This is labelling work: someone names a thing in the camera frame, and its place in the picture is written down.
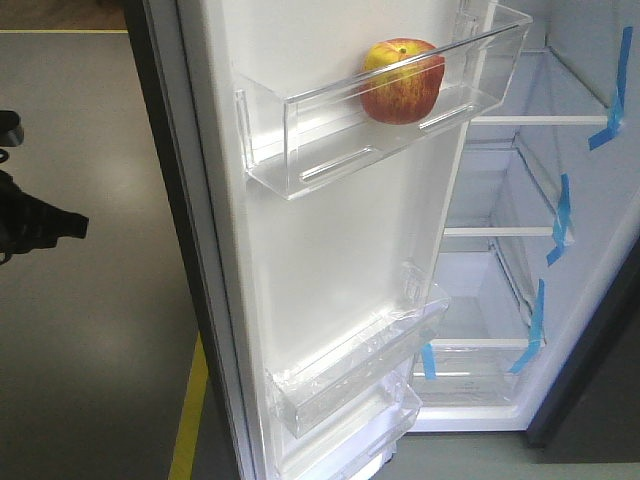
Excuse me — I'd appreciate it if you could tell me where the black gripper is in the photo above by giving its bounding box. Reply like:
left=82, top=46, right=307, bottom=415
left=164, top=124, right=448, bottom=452
left=1, top=171, right=89, bottom=264

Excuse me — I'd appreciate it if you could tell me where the white fridge door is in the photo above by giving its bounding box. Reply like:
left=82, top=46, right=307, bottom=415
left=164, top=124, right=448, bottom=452
left=122, top=0, right=534, bottom=480

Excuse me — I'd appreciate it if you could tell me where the red yellow apple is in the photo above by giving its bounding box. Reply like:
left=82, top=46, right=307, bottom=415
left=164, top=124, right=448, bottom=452
left=360, top=38, right=445, bottom=125

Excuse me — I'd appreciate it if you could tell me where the dark grey fridge body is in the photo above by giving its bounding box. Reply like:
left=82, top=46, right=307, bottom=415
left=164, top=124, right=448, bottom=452
left=412, top=1, right=639, bottom=444

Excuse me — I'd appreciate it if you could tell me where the clear upper door bin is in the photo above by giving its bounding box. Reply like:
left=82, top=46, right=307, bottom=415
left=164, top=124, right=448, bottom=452
left=235, top=1, right=532, bottom=200

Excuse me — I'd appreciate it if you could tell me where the clear door bin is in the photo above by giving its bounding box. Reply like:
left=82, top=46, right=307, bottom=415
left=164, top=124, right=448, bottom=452
left=267, top=261, right=450, bottom=438
left=290, top=372, right=421, bottom=479
left=235, top=1, right=532, bottom=200

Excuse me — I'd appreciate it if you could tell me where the clear middle door bin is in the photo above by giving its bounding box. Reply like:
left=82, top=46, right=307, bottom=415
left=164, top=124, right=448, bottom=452
left=267, top=261, right=450, bottom=438

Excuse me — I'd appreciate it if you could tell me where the clear lower door bin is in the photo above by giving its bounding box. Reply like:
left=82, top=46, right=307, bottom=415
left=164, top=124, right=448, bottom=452
left=290, top=372, right=421, bottom=479

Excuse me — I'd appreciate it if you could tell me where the clear crisper drawer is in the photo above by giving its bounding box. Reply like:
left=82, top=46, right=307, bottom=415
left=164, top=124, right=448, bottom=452
left=412, top=345, right=524, bottom=408

